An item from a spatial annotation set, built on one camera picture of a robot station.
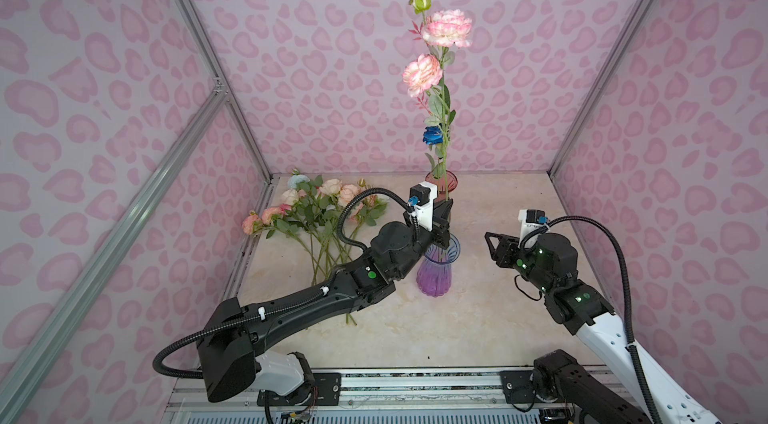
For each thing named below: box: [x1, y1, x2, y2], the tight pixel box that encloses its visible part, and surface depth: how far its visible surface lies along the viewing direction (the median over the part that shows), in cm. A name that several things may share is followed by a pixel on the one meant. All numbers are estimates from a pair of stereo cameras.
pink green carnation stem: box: [242, 204, 328, 286], surface depth 105 cm
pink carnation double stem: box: [402, 0, 473, 199], surface depth 46 cm
